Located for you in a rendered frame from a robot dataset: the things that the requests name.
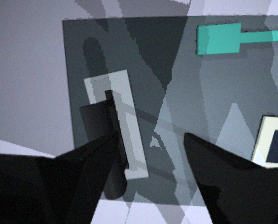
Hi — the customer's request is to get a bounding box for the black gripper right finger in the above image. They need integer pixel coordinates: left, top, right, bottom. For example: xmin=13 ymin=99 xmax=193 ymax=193
xmin=183 ymin=133 xmax=278 ymax=224

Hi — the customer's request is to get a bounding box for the white square tile with dark blue centre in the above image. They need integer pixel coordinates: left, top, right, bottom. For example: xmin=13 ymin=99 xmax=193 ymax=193
xmin=251 ymin=116 xmax=278 ymax=167

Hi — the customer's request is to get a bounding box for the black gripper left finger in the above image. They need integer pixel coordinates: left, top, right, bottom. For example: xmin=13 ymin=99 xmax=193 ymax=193
xmin=0 ymin=130 xmax=119 ymax=224

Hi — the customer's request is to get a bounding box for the teal flat trowel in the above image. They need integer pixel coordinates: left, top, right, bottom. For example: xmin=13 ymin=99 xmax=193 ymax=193
xmin=196 ymin=23 xmax=278 ymax=56

